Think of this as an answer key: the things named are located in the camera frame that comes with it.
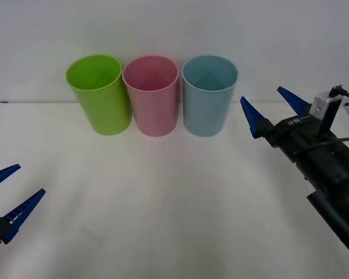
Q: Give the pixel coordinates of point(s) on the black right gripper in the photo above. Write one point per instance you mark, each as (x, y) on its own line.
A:
(296, 133)

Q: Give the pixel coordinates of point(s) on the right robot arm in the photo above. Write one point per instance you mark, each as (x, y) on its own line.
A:
(331, 174)

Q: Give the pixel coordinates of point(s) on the pale blue plastic bin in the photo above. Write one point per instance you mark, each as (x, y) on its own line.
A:
(207, 107)

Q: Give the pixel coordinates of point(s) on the pink plastic bin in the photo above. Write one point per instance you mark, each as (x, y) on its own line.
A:
(155, 107)

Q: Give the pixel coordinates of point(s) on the green plastic bin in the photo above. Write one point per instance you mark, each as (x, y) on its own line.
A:
(103, 107)

